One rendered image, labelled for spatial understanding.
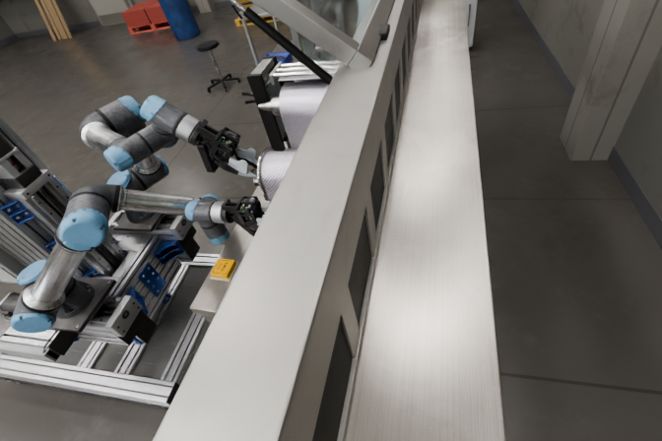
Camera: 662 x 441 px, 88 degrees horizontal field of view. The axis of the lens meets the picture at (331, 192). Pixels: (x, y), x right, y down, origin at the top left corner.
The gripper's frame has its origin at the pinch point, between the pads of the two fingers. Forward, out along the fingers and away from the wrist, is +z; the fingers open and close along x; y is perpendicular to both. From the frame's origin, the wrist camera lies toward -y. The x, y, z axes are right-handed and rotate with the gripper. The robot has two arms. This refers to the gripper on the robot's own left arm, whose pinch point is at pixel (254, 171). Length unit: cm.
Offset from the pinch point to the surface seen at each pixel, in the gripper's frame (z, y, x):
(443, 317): 31, 49, -49
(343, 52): 3, 57, -18
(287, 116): 0.1, 9.9, 19.1
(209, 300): 8.7, -40.0, -26.6
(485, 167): 151, -38, 155
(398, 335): 27, 46, -52
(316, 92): 4.2, 21.5, 22.9
